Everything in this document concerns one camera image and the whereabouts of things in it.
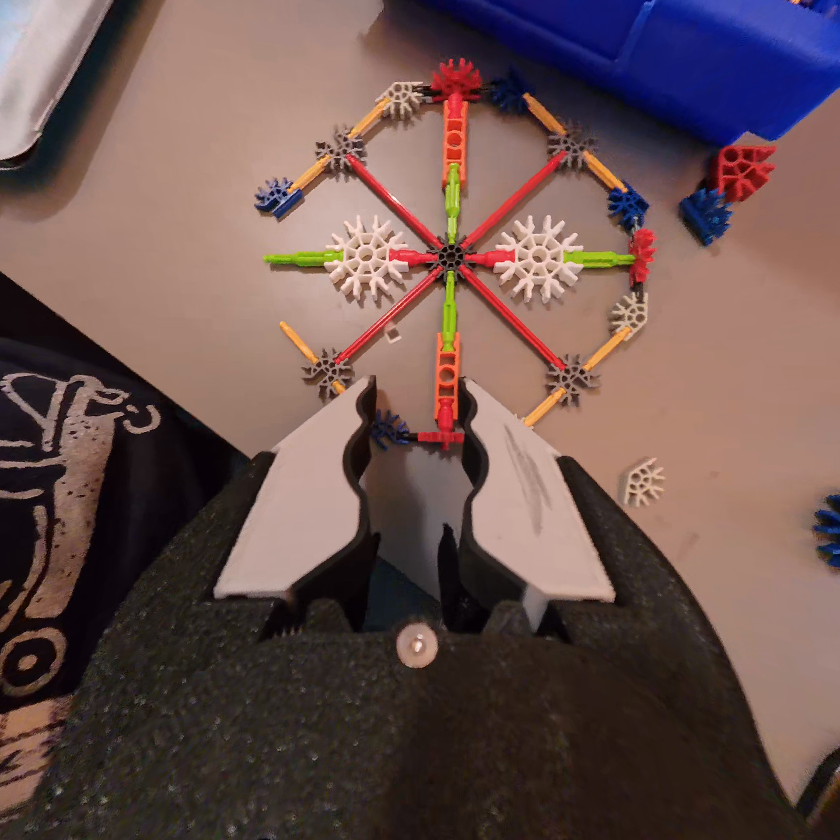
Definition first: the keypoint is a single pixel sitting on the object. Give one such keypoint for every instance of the phone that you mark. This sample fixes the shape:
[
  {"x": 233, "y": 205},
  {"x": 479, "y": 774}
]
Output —
[{"x": 46, "y": 79}]

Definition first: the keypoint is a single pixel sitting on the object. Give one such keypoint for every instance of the red wedge toy connector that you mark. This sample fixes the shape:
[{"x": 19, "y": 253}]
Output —
[{"x": 741, "y": 172}]

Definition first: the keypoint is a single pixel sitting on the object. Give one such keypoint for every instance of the blue fan toy connector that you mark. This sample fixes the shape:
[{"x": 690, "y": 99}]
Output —
[{"x": 705, "y": 216}]

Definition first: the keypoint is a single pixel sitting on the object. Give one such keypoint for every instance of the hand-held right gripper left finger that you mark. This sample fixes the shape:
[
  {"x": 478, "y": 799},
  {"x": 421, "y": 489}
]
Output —
[{"x": 295, "y": 518}]

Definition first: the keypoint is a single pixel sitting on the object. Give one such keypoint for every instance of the colourful toy rod wheel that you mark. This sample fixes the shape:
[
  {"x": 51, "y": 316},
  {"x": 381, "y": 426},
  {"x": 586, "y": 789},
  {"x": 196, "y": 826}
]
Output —
[{"x": 364, "y": 256}]

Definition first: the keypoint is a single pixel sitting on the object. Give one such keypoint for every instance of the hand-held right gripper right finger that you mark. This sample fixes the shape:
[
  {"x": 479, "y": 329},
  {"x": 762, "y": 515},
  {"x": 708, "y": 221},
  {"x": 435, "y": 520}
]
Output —
[{"x": 538, "y": 525}]

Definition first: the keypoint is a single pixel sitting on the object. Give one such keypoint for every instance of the dark printed t-shirt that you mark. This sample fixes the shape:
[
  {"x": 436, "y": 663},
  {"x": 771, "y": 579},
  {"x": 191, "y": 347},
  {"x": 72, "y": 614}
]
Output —
[{"x": 52, "y": 459}]

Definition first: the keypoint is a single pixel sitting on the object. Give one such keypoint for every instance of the toy car frame with wheels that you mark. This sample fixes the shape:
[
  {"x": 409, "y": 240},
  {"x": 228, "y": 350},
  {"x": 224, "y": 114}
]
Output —
[{"x": 828, "y": 531}]

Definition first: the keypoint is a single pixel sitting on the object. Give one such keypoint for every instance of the dark grey snowflake connector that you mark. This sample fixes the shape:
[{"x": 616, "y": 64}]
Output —
[{"x": 327, "y": 373}]

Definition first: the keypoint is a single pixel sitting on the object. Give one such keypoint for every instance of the blue plastic parts bin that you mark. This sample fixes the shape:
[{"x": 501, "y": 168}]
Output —
[{"x": 656, "y": 52}]

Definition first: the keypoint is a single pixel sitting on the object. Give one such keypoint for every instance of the pale grey toy connector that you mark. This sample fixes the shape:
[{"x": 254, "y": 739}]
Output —
[{"x": 642, "y": 483}]

